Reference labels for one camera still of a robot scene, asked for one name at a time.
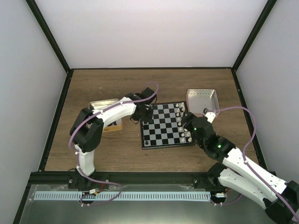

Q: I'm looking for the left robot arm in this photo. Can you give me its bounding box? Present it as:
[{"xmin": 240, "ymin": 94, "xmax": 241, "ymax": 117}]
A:
[{"xmin": 68, "ymin": 86, "xmax": 158, "ymax": 189}]

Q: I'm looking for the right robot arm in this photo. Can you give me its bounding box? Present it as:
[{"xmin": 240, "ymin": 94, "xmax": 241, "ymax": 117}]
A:
[{"xmin": 182, "ymin": 111, "xmax": 299, "ymax": 224}]

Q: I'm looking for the black white chessboard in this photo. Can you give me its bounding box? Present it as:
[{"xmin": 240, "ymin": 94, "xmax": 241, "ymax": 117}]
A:
[{"xmin": 141, "ymin": 101, "xmax": 195, "ymax": 150}]

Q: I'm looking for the pink metal tin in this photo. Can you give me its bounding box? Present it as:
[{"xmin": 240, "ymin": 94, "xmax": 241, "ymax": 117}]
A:
[{"xmin": 186, "ymin": 89, "xmax": 219, "ymax": 116}]

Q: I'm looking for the yellow metal tin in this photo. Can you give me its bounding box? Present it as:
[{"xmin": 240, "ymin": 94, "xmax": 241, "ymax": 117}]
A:
[{"xmin": 89, "ymin": 98, "xmax": 122, "ymax": 133}]

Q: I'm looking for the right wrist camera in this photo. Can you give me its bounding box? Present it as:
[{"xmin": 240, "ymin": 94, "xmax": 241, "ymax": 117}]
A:
[{"xmin": 203, "ymin": 108, "xmax": 216, "ymax": 123}]

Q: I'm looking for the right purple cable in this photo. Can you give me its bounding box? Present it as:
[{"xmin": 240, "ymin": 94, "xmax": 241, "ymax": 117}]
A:
[{"xmin": 210, "ymin": 106, "xmax": 299, "ymax": 224}]

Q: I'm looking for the light blue cable duct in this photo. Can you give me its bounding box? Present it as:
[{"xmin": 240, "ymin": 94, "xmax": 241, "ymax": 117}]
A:
[{"xmin": 34, "ymin": 191, "xmax": 211, "ymax": 202}]

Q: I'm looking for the black aluminium frame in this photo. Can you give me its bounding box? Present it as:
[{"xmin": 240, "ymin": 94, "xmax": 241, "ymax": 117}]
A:
[{"xmin": 13, "ymin": 0, "xmax": 277, "ymax": 224}]

